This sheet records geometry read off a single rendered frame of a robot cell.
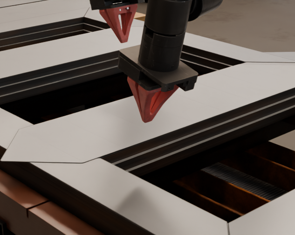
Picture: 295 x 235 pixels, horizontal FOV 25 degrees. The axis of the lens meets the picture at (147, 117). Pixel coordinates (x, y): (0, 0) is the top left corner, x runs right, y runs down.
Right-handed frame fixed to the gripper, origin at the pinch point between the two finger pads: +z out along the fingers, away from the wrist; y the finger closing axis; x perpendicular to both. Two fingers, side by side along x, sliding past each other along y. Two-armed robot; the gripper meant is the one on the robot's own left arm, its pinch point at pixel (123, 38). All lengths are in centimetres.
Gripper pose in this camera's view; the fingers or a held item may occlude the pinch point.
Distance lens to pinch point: 138.9
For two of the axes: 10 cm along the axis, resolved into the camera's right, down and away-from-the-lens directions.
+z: 1.6, 9.7, 2.0
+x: -7.3, 2.6, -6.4
